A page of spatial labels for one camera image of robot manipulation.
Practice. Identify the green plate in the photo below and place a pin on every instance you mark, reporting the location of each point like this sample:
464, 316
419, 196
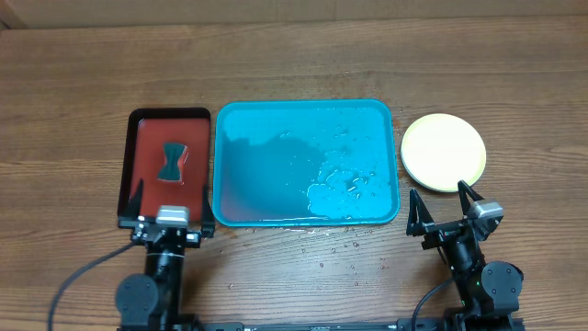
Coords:
439, 150

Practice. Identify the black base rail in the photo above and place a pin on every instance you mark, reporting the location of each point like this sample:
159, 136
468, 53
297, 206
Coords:
402, 324

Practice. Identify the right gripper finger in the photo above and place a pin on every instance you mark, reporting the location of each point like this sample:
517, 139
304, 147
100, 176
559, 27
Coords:
419, 218
467, 196

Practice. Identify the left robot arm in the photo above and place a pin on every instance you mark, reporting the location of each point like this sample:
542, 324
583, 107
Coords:
151, 300

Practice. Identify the green and pink sponge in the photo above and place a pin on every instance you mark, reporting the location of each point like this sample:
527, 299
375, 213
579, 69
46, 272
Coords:
175, 155

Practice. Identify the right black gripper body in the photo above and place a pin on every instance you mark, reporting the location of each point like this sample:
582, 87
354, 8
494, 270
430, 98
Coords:
460, 250

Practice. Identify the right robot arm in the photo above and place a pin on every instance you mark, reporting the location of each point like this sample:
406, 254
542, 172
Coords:
488, 292

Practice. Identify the teal plastic tray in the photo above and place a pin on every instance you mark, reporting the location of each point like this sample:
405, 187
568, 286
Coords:
301, 163

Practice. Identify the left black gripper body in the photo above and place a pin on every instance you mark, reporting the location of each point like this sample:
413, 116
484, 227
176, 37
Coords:
195, 241

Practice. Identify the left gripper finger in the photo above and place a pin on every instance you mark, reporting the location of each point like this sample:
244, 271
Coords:
207, 217
130, 209

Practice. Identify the black and red tray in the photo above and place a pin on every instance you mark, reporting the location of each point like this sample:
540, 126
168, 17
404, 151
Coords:
149, 129

